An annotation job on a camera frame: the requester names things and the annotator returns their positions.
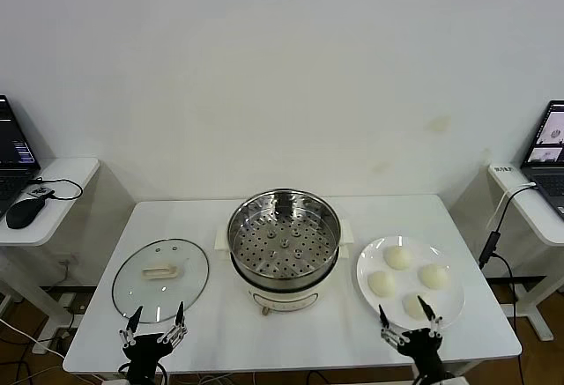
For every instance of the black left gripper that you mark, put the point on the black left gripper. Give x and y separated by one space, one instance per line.
145 350

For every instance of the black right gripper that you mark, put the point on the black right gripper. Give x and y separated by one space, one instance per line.
425 350

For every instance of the white steamed baozi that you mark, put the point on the white steamed baozi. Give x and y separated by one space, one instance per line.
398 258
434 276
414 306
382 283

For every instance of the perforated steel steamer basket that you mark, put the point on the perforated steel steamer basket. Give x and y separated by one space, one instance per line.
282 248

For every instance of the white round plate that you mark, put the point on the white round plate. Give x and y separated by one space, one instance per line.
449 297

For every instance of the black floor foot bar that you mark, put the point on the black floor foot bar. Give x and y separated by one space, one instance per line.
66 288

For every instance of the cream electric cooker pot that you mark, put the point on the cream electric cooker pot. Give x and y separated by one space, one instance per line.
286 299

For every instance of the black computer mouse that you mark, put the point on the black computer mouse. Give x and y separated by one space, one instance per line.
24 213

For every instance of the white side table with mouse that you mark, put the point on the white side table with mouse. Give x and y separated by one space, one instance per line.
66 173

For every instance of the grey laptop with bright windows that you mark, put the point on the grey laptop with bright windows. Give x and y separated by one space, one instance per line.
546 178

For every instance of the black laptop with dark screen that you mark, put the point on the black laptop with dark screen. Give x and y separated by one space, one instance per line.
11 138

